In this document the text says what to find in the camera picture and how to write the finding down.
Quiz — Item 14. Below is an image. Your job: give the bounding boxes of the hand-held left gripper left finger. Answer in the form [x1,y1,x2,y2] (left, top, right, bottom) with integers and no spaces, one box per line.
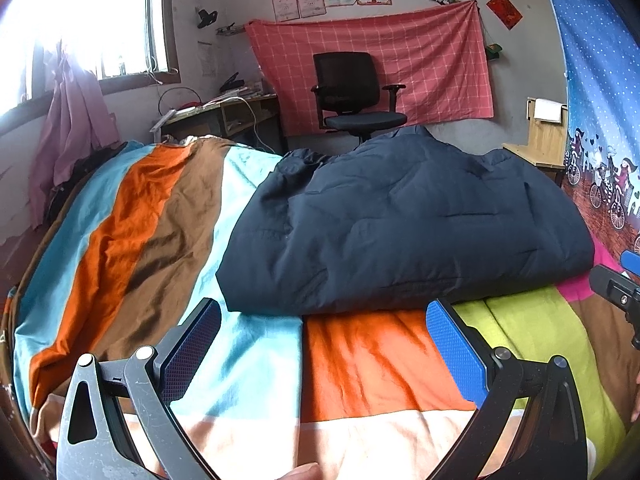
[56,297,222,480]

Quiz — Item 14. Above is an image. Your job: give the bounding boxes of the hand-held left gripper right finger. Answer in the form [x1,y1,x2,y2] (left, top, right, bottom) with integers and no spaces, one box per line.
[426,298,592,480]

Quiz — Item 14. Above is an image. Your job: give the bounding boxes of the navy padded jacket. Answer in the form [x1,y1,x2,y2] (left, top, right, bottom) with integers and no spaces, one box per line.
[216,125,596,316]

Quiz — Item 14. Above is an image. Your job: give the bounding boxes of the dark clothes pile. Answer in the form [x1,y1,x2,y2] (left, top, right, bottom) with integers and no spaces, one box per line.
[45,142,128,221]

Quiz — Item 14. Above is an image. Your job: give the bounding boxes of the person's left hand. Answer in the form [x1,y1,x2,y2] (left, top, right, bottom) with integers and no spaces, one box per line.
[272,462,321,480]

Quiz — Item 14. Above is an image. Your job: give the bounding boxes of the colourful striped bedsheet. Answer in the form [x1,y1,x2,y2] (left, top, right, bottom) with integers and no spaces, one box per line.
[0,135,640,480]

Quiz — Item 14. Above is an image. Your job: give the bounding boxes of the wooden side stand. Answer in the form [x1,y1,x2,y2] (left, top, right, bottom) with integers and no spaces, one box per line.
[502,97,571,186]

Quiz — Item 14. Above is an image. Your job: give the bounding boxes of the white box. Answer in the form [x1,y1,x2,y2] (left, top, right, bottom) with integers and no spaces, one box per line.
[534,100,563,123]

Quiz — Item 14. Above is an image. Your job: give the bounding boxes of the blue bicycle print curtain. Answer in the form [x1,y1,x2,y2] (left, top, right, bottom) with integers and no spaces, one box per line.
[537,0,640,256]

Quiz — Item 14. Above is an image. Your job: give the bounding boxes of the wooden desk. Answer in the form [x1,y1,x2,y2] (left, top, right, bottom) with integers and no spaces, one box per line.
[160,92,281,153]

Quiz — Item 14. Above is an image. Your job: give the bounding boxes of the pink curtain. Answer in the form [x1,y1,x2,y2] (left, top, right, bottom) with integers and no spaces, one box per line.
[27,45,121,228]

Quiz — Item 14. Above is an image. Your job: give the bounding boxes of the black office chair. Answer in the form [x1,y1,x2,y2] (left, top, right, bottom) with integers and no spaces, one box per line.
[311,52,408,143]

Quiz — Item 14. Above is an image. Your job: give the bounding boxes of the window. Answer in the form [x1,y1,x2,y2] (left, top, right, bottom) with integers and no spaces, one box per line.
[0,0,181,116]

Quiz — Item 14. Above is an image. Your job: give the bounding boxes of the white cable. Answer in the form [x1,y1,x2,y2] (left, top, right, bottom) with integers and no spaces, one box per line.
[235,96,273,153]

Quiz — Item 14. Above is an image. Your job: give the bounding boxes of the thin wire hoop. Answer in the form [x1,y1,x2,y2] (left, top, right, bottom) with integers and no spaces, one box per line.
[158,86,203,116]

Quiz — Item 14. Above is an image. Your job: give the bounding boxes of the pink checked wall cloth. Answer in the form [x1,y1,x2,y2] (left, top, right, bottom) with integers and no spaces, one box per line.
[245,0,495,137]

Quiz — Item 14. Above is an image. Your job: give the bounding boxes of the red diamond wall paper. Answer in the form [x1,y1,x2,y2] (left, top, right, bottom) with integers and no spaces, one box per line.
[486,0,523,30]

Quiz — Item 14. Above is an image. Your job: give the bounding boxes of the white wall paper sheet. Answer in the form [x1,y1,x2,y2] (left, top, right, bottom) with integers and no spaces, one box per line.
[197,40,217,78]

